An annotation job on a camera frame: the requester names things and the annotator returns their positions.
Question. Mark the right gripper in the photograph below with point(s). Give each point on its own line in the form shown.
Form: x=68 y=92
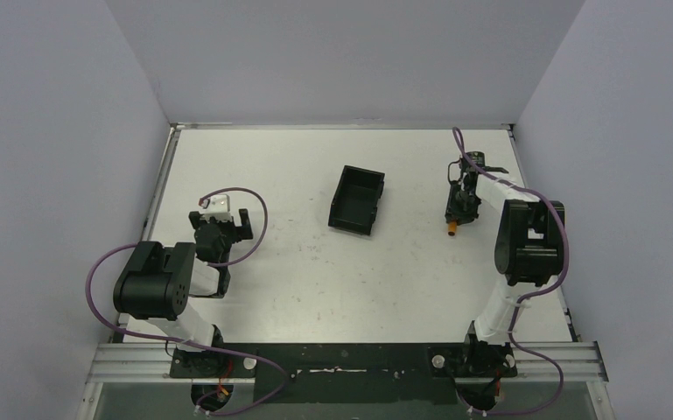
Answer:
x=454 y=211

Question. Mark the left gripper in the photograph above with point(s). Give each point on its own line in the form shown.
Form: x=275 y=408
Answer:
x=243 y=226

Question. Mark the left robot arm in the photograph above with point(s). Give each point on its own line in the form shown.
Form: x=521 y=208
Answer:
x=158 y=282

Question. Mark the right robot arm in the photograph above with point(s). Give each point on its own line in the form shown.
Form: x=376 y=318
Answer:
x=528 y=253

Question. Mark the black plastic bin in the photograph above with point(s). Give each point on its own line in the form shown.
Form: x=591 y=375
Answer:
x=355 y=202

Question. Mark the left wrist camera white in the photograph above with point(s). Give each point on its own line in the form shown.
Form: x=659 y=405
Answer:
x=216 y=208

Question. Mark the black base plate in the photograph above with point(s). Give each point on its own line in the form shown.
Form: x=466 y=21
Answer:
x=353 y=373

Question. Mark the aluminium rail frame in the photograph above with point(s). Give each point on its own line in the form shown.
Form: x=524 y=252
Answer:
x=148 y=357

